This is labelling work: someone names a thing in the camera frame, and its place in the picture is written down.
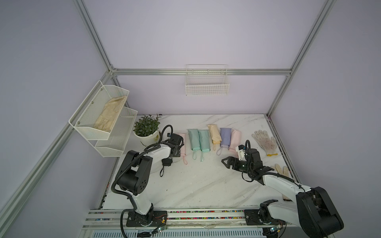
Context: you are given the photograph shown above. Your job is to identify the pink umbrella far right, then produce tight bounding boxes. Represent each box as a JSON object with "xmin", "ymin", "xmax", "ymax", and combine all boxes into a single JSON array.
[{"xmin": 228, "ymin": 129, "xmax": 242, "ymax": 158}]

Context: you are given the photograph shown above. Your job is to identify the white wire wall basket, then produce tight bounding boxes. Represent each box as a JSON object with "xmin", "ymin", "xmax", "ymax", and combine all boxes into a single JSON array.
[{"xmin": 185, "ymin": 64, "xmax": 230, "ymax": 96}]

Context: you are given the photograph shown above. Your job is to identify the cream work glove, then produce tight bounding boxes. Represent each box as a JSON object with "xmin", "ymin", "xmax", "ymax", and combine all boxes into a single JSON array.
[{"xmin": 271, "ymin": 164, "xmax": 295, "ymax": 201}]

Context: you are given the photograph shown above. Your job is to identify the black umbrella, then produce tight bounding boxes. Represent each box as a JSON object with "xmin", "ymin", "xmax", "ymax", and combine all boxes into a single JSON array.
[{"xmin": 159, "ymin": 157, "xmax": 173, "ymax": 177}]

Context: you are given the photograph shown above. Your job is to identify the teal umbrella right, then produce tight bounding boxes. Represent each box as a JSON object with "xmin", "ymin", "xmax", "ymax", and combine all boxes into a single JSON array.
[{"xmin": 198, "ymin": 130, "xmax": 210, "ymax": 162}]

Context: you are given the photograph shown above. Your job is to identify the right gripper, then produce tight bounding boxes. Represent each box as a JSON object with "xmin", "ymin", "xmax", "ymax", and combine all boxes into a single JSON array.
[{"xmin": 222, "ymin": 156, "xmax": 253, "ymax": 173}]

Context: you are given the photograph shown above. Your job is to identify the potted green plant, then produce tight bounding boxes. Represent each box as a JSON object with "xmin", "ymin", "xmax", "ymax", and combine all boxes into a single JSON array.
[{"xmin": 134, "ymin": 114, "xmax": 162, "ymax": 146}]

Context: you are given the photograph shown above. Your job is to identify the white two-tier mesh shelf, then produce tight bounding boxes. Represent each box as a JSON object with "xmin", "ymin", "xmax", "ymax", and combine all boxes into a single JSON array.
[{"xmin": 68, "ymin": 81, "xmax": 138, "ymax": 157}]

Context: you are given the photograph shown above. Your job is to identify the white dotted work glove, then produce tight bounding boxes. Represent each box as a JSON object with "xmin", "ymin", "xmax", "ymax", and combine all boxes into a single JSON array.
[{"xmin": 252, "ymin": 130, "xmax": 278, "ymax": 156}]

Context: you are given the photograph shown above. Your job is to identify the yellow umbrella in sleeve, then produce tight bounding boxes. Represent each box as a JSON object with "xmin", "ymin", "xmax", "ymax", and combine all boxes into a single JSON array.
[{"xmin": 207, "ymin": 124, "xmax": 222, "ymax": 151}]

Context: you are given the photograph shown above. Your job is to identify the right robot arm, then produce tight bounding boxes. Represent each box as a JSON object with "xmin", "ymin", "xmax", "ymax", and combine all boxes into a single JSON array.
[{"xmin": 221, "ymin": 141, "xmax": 344, "ymax": 238}]

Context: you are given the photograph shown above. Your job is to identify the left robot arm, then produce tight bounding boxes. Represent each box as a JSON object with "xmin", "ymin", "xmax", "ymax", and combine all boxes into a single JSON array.
[{"xmin": 111, "ymin": 125, "xmax": 185, "ymax": 227}]

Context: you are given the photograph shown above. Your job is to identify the teal umbrella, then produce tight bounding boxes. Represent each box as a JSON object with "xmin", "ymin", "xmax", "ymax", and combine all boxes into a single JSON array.
[
  {"xmin": 198, "ymin": 130, "xmax": 210, "ymax": 162},
  {"xmin": 188, "ymin": 129, "xmax": 201, "ymax": 160}
]

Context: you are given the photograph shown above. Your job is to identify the purple umbrella in sleeve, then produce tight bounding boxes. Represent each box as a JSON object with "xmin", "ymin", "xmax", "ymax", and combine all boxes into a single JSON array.
[{"xmin": 216, "ymin": 128, "xmax": 232, "ymax": 156}]

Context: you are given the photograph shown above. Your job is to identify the beige gloves in shelf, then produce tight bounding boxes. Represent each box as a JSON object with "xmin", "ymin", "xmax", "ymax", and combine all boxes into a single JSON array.
[{"xmin": 93, "ymin": 96, "xmax": 127, "ymax": 132}]

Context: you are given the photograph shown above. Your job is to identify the teal umbrella left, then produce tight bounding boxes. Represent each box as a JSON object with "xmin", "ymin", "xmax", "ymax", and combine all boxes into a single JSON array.
[{"xmin": 188, "ymin": 129, "xmax": 201, "ymax": 160}]

